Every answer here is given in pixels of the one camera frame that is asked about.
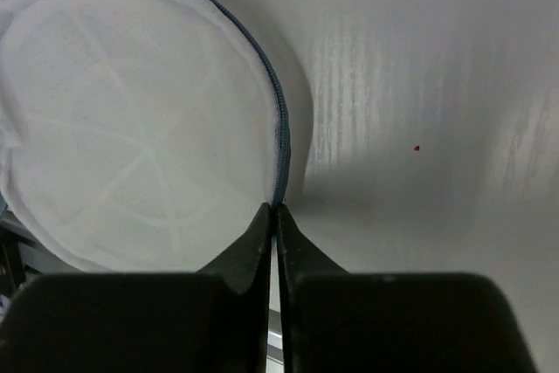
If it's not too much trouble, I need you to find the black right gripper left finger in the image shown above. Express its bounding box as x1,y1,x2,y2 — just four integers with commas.
1,204,273,372

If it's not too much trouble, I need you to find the white mesh laundry bag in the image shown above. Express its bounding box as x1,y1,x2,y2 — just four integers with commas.
1,0,290,272

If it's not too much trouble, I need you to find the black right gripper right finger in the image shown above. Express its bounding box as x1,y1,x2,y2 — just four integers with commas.
274,206,536,372

